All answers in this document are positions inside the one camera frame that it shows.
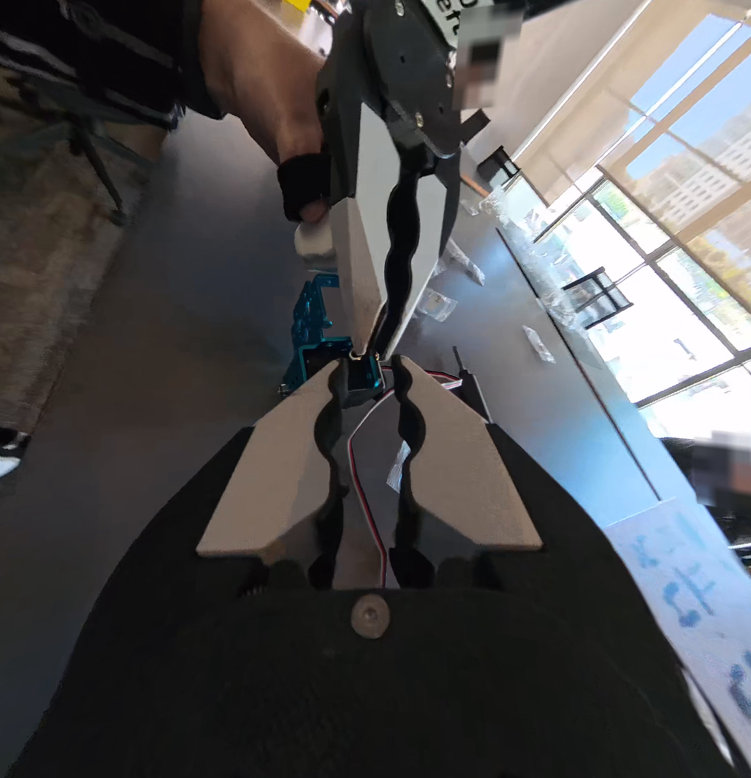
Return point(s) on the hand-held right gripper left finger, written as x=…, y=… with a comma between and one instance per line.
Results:
x=272, y=480

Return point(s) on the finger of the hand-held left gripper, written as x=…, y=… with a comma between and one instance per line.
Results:
x=363, y=243
x=433, y=225

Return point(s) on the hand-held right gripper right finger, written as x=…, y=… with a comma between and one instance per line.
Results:
x=473, y=480

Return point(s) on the blue bracket servo motor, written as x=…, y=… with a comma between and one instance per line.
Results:
x=308, y=322

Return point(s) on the black servo motor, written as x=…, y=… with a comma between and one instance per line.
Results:
x=358, y=383

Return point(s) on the person's left forearm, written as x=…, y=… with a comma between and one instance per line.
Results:
x=108, y=36

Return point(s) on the dark desk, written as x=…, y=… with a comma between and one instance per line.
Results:
x=533, y=413

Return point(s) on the person's left hand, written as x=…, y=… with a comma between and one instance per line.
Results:
x=260, y=79

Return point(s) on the clear zip bag of screws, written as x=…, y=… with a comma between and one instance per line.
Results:
x=492, y=203
x=466, y=262
x=538, y=344
x=400, y=468

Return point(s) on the clear zip bag of washers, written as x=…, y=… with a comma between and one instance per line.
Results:
x=439, y=306

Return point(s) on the black electric screwdriver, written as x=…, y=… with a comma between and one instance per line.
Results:
x=476, y=389

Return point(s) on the beige roller blind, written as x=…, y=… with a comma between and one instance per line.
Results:
x=594, y=121

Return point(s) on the printed instruction sheet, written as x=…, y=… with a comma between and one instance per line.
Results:
x=685, y=577

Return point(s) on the large window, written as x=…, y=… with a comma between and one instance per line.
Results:
x=685, y=292

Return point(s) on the black chair base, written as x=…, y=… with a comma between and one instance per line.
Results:
x=99, y=164

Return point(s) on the black metal frame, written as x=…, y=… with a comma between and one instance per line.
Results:
x=503, y=159
x=588, y=285

